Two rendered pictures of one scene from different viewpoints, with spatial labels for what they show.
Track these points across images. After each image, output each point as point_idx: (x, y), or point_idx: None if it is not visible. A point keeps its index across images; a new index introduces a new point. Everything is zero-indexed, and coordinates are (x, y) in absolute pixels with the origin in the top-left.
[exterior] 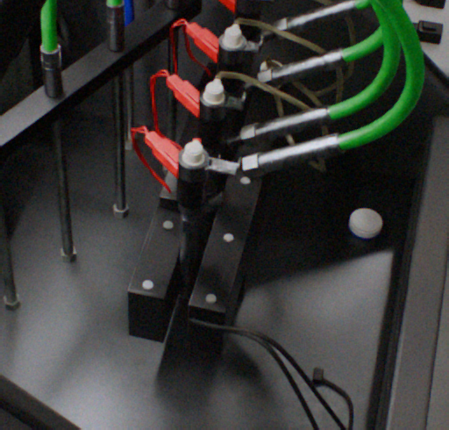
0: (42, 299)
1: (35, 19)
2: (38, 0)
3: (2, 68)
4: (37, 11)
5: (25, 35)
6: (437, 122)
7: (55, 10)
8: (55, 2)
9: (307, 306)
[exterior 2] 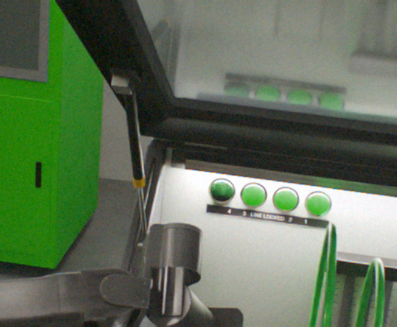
0: None
1: (130, 124)
2: (126, 114)
3: (129, 139)
4: (128, 120)
5: (130, 130)
6: None
7: (359, 326)
8: (360, 321)
9: None
